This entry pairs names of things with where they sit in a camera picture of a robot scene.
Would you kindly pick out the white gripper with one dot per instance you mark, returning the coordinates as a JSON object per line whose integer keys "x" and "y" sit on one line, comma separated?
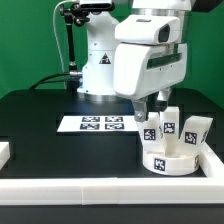
{"x": 147, "y": 60}

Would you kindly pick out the white round stool seat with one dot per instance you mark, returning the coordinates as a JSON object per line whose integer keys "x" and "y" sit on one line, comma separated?
{"x": 171, "y": 165}

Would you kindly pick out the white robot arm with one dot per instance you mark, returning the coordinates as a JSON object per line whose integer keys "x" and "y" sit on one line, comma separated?
{"x": 178, "y": 8}

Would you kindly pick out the white marker sheet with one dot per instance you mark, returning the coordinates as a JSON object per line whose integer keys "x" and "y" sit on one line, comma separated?
{"x": 112, "y": 123}

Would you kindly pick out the white obstacle frame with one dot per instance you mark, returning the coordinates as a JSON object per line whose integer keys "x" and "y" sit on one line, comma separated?
{"x": 92, "y": 191}

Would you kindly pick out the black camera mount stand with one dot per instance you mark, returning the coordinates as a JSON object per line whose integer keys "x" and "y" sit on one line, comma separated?
{"x": 71, "y": 40}

